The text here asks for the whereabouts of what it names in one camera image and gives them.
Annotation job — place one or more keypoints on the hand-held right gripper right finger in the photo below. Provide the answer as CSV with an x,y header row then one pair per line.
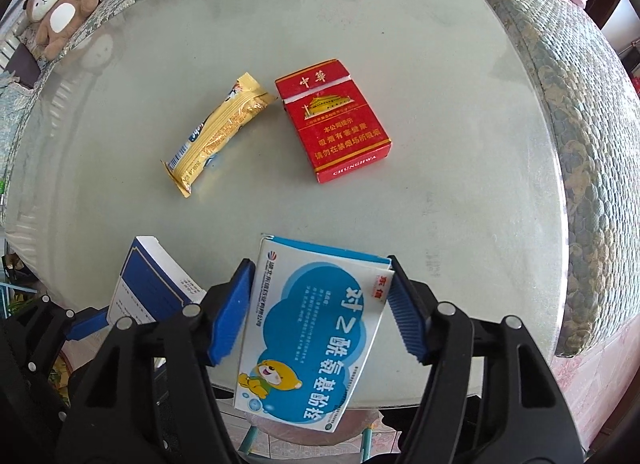
x,y
407,319

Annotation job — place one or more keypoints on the pale green coffee table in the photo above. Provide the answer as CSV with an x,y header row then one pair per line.
x,y
450,144

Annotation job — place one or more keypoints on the blue cartoon medicine box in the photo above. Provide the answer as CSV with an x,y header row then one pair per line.
x,y
310,334

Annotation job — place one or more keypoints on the blue and white box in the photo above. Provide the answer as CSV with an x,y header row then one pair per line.
x,y
145,284

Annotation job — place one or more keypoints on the red cigarette pack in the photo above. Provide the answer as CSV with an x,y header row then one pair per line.
x,y
335,129

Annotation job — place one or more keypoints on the yellow snack wrapper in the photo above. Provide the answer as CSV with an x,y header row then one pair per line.
x,y
220,134

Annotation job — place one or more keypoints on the quilted blue-green sofa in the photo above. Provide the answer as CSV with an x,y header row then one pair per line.
x,y
575,94

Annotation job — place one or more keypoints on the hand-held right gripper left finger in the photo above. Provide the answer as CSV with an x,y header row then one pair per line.
x,y
230,319

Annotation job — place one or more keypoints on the brown teddy bear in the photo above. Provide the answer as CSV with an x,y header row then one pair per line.
x,y
60,19

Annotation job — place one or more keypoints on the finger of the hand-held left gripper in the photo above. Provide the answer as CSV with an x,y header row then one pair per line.
x,y
87,326

